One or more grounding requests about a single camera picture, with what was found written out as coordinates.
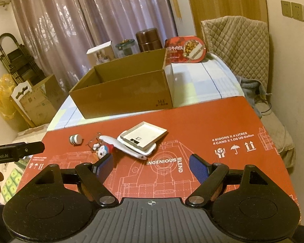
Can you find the Doraemon toy figure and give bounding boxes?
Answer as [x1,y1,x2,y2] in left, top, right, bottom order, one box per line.
[96,144,114,159]

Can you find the metal wire rack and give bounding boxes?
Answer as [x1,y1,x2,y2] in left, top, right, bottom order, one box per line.
[87,132,102,152]

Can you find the long white remote control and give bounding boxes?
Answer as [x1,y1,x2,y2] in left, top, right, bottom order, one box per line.
[99,135,147,160]

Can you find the white square plastic tray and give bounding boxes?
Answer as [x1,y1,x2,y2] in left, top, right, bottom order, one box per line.
[120,121,167,150]

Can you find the white earbuds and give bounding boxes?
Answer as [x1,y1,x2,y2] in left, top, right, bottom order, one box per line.
[93,143,100,150]

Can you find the flattened cardboard boxes stack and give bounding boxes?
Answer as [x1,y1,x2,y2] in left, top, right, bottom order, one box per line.
[11,75,67,128]

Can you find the short white remote control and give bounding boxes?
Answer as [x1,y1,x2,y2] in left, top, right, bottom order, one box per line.
[117,135,156,156]

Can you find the yellow plastic bag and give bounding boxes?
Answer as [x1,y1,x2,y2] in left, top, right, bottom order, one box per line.
[0,74,17,121]

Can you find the red printed cardboard sheet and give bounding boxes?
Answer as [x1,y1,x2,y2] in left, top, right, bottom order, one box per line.
[19,97,296,199]

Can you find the folded black hand trolley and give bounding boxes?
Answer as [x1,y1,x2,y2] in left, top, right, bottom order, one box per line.
[0,33,46,86]

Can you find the grey cloth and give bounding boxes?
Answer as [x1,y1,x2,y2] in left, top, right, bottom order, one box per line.
[235,75,271,118]

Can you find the brown cardboard box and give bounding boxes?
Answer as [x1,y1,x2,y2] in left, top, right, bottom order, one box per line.
[69,48,174,119]

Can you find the white product box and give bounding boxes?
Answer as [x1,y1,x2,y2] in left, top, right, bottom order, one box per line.
[87,41,116,67]

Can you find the red instant rice meal box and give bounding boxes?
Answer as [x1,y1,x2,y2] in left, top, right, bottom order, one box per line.
[165,36,207,63]

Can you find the glass jar green lid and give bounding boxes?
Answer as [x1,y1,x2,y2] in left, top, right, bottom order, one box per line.
[116,39,135,58]

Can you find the mauve curtain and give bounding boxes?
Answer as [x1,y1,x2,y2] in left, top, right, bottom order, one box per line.
[11,0,177,91]

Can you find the beige quilted chair cover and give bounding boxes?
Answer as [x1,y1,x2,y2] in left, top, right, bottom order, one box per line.
[201,16,270,90]

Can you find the brown metal thermos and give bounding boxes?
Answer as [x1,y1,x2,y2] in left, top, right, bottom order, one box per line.
[136,28,163,52]

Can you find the wall power socket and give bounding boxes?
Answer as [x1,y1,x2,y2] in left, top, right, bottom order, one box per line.
[291,2,304,22]
[281,0,293,18]

